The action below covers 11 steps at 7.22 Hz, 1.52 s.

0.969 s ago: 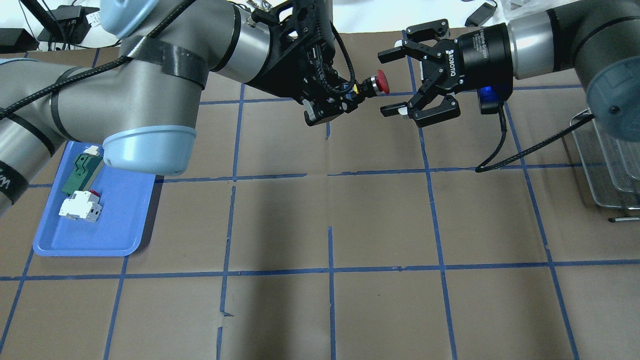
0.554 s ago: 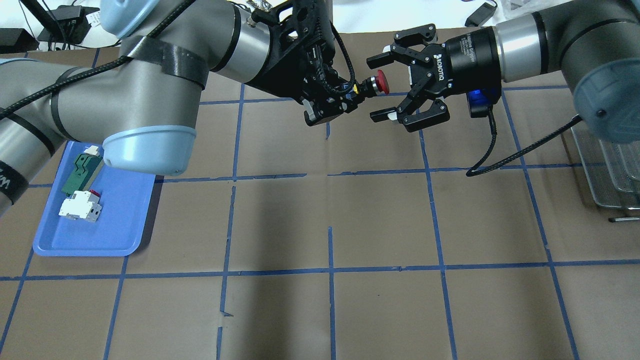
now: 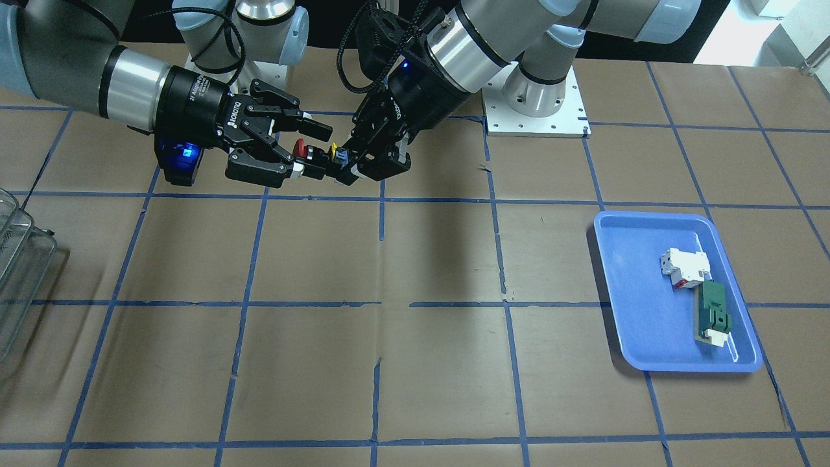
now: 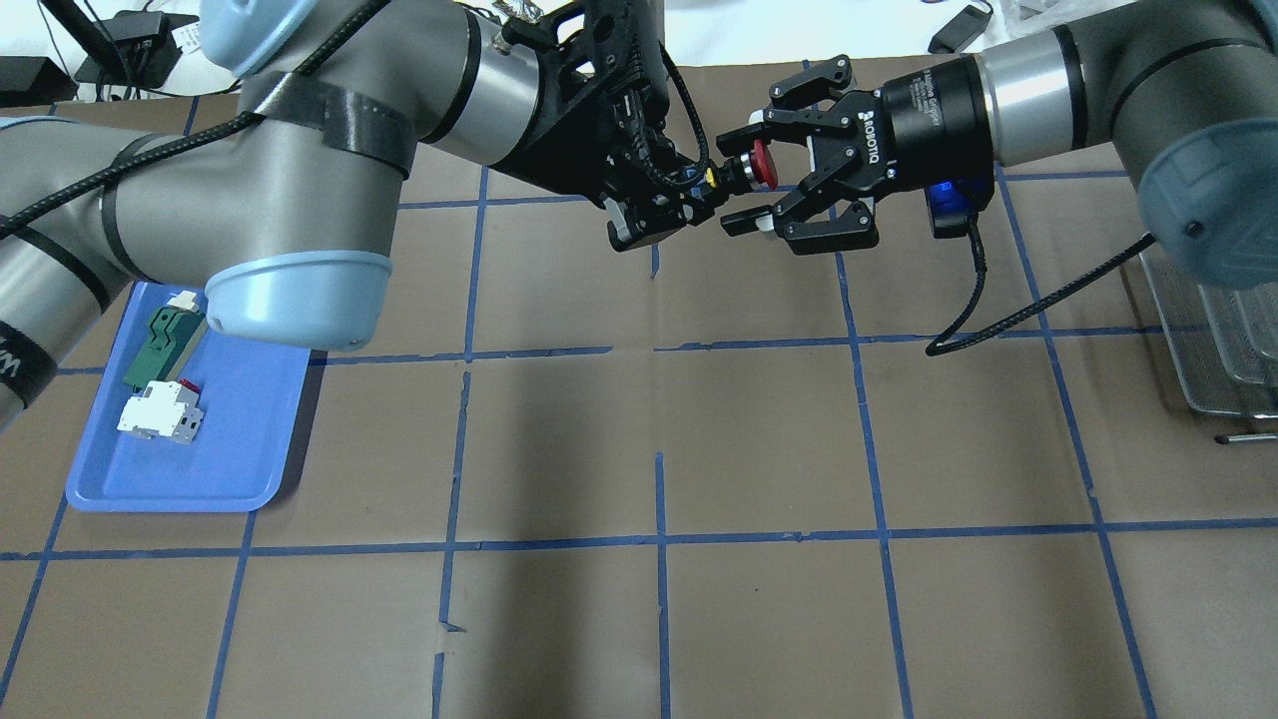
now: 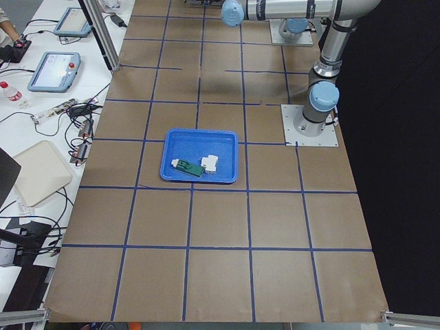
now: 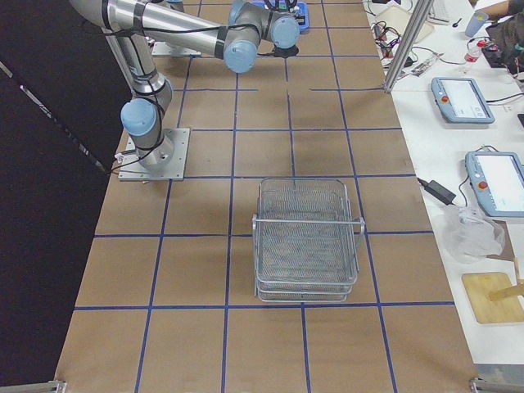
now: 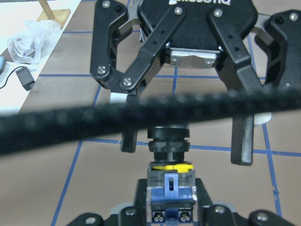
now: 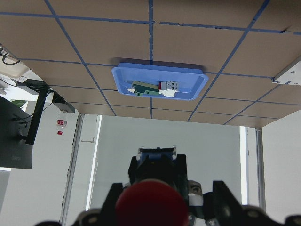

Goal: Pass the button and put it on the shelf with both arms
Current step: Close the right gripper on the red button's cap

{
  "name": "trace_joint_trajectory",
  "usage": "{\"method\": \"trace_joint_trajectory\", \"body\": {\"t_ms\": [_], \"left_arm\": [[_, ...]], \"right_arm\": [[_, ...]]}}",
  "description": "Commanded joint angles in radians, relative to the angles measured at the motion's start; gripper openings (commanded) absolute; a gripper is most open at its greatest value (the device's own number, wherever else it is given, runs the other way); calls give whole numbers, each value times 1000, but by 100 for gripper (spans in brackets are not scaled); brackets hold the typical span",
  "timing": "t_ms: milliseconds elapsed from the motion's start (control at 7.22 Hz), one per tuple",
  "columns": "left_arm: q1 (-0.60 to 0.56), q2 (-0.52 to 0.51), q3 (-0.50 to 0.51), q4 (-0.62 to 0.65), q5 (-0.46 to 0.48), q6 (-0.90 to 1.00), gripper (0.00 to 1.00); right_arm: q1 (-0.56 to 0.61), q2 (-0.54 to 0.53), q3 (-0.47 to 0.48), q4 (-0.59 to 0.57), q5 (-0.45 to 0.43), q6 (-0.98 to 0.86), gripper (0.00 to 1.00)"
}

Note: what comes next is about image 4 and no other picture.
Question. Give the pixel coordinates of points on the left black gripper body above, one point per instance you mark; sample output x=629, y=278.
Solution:
x=552, y=150

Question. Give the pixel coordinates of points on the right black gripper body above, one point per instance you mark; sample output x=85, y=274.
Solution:
x=927, y=122

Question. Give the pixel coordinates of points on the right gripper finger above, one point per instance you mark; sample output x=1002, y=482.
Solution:
x=830, y=211
x=819, y=102

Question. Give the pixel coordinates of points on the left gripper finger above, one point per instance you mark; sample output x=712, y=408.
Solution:
x=634, y=225

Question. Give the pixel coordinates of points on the red emergency stop button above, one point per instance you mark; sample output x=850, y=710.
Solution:
x=744, y=172

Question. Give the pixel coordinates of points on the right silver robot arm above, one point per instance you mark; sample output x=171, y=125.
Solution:
x=1183, y=90

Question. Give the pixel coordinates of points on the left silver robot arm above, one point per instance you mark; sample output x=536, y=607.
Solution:
x=284, y=215

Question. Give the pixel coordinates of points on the blue plastic tray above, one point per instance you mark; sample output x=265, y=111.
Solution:
x=250, y=394

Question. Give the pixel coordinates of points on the green relay module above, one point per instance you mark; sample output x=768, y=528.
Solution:
x=173, y=332

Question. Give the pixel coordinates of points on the white circuit breaker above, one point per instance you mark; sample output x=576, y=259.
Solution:
x=164, y=409

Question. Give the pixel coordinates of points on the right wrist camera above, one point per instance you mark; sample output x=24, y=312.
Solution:
x=954, y=205

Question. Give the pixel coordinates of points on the wire mesh shelf rack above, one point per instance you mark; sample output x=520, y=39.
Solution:
x=1222, y=346

